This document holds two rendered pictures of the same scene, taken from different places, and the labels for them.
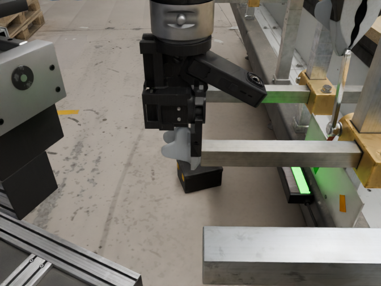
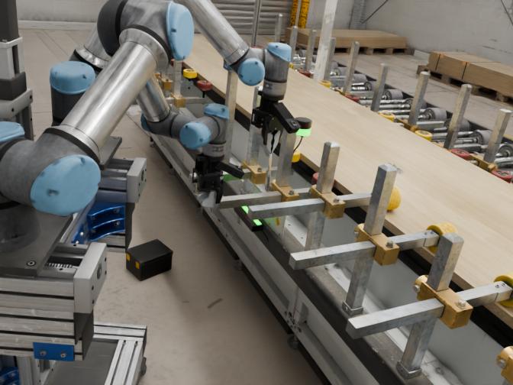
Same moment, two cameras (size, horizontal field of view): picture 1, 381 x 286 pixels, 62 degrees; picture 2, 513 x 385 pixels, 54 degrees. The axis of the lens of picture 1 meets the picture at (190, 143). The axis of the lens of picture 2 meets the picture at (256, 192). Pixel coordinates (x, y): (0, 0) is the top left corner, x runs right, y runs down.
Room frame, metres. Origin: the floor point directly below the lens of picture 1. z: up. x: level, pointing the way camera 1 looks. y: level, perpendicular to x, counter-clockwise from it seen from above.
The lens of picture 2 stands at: (-0.97, 0.60, 1.63)
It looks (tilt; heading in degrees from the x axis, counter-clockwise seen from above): 26 degrees down; 331
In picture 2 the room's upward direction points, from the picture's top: 8 degrees clockwise
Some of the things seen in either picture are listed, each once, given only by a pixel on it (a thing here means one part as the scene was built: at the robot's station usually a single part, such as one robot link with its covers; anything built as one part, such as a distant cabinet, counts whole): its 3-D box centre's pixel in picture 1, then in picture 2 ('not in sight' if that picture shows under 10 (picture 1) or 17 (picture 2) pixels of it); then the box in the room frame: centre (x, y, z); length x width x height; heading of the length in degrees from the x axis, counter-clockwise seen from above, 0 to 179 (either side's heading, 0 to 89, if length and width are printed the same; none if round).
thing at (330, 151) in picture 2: not in sight; (318, 212); (0.18, -0.28, 0.89); 0.04 x 0.04 x 0.48; 89
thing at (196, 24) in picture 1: (182, 19); (214, 147); (0.39, 0.01, 1.05); 0.08 x 0.08 x 0.05
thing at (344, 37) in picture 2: not in sight; (347, 37); (7.07, -5.47, 0.23); 2.41 x 0.77 x 0.17; 96
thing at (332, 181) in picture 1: (325, 171); (267, 210); (0.46, -0.26, 0.75); 0.26 x 0.01 x 0.10; 179
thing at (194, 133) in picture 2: not in sight; (194, 131); (0.34, 0.10, 1.12); 0.11 x 0.11 x 0.08; 41
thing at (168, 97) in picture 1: (177, 81); (209, 171); (0.39, 0.02, 0.97); 0.09 x 0.08 x 0.12; 89
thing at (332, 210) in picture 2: not in sight; (325, 201); (0.15, -0.28, 0.95); 0.14 x 0.06 x 0.05; 179
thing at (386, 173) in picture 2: not in sight; (368, 244); (-0.07, -0.27, 0.93); 0.04 x 0.04 x 0.48; 89
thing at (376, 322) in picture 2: not in sight; (440, 305); (-0.36, -0.25, 0.95); 0.50 x 0.04 x 0.04; 89
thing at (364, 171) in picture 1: (368, 147); (284, 193); (0.40, -0.28, 0.85); 0.14 x 0.06 x 0.05; 179
